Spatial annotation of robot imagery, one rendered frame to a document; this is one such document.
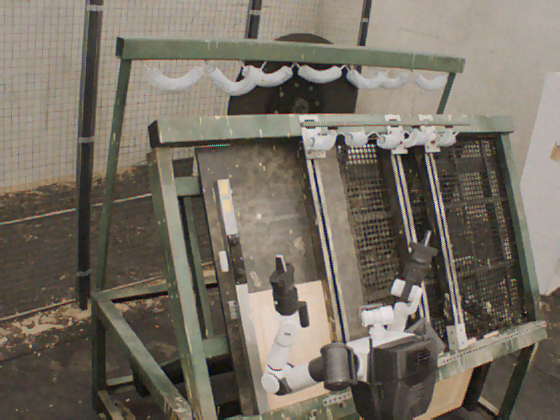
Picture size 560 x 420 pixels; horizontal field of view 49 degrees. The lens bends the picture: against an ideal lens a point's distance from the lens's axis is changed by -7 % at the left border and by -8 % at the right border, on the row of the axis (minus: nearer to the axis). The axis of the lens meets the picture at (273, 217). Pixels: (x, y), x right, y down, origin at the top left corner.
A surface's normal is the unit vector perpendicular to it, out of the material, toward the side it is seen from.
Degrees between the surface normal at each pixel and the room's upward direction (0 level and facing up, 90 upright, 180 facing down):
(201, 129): 58
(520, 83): 90
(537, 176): 90
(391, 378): 90
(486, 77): 90
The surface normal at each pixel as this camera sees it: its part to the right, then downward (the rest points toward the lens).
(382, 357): -0.84, 0.10
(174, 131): 0.52, -0.17
